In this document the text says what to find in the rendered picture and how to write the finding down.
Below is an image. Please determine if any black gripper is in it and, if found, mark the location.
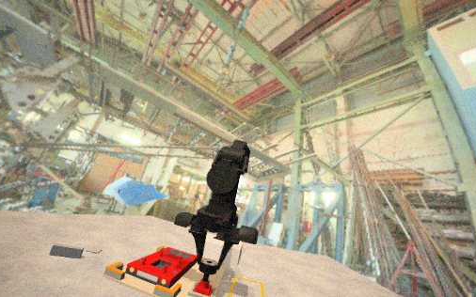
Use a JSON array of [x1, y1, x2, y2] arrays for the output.
[[174, 195, 258, 270]]

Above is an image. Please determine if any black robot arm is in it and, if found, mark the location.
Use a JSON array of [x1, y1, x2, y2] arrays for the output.
[[196, 140, 250, 242]]

